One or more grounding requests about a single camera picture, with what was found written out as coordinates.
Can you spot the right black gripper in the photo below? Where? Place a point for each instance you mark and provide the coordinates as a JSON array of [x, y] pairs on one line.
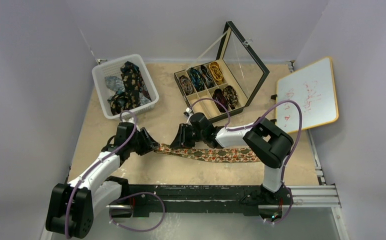
[[184, 135]]

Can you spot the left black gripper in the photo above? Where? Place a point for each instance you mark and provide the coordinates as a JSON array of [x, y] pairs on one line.
[[149, 144]]

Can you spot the paisley orange green tie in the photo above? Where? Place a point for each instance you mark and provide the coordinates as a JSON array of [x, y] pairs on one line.
[[227, 155]]

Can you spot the black tie organizer box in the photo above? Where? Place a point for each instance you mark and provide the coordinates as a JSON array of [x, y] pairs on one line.
[[225, 78]]

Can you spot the white plastic basket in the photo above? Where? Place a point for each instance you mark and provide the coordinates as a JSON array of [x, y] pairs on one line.
[[112, 68]]

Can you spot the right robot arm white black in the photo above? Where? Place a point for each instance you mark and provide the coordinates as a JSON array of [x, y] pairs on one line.
[[270, 144]]

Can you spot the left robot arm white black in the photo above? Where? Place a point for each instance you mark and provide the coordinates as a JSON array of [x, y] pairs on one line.
[[74, 205]]

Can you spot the rolled brown patterned tie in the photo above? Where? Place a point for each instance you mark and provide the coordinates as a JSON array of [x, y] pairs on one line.
[[186, 85]]

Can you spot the rolled dark red tie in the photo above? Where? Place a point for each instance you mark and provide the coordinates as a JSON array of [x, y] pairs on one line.
[[219, 97]]

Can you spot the black floral tie in basket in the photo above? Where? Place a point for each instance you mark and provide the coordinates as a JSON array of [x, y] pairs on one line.
[[136, 93]]

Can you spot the rolled blue tie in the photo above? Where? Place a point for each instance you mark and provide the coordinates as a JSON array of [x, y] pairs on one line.
[[196, 79]]

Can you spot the rolled brown dotted tie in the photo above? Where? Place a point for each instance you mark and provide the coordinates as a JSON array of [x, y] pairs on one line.
[[231, 96]]

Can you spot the rolled dark grey tie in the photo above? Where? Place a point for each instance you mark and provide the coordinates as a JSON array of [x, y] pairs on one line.
[[207, 78]]

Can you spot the grey blue tie in basket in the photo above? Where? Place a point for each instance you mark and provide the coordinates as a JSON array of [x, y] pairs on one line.
[[114, 84]]

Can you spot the rolled yellow tie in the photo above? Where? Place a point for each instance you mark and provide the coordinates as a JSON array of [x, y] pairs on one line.
[[216, 72]]

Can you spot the yellow framed whiteboard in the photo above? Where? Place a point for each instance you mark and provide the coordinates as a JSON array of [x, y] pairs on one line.
[[313, 89]]

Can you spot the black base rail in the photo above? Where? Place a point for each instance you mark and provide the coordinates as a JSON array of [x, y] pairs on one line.
[[249, 200]]

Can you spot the aluminium frame rail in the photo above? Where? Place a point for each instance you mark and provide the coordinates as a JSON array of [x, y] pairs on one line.
[[323, 196]]

